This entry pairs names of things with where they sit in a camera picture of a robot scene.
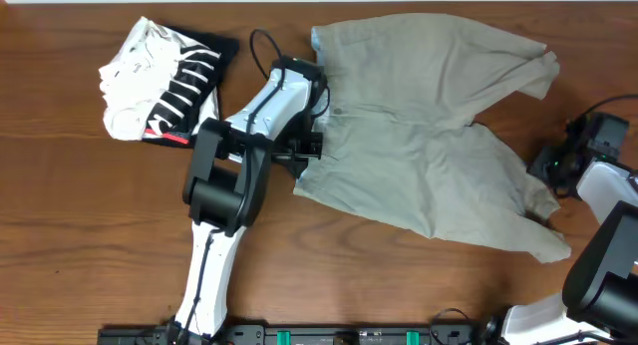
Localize khaki green shorts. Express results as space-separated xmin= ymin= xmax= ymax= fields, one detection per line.
xmin=294 ymin=13 xmax=571 ymax=263

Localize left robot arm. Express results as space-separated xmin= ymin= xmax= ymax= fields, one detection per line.
xmin=166 ymin=56 xmax=329 ymax=344

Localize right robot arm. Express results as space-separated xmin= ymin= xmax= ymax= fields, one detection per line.
xmin=479 ymin=155 xmax=637 ymax=344

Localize black white striped garment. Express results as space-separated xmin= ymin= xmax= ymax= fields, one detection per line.
xmin=142 ymin=27 xmax=239 ymax=149

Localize white folded garment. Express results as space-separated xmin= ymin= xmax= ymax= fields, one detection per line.
xmin=99 ymin=17 xmax=183 ymax=141

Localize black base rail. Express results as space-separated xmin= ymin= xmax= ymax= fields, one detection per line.
xmin=97 ymin=324 xmax=478 ymax=345

